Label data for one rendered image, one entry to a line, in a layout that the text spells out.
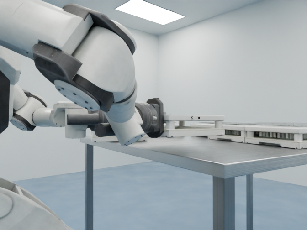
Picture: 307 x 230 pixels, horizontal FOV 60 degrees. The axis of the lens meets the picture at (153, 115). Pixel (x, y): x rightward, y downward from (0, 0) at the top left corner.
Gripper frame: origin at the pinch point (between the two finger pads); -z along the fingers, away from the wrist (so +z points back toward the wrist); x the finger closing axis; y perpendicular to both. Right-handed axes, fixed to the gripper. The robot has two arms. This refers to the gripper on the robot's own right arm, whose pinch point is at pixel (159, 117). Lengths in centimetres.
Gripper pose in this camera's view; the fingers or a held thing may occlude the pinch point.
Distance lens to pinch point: 87.3
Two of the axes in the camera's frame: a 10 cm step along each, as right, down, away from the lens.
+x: 0.1, 10.0, 0.0
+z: -4.3, 0.0, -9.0
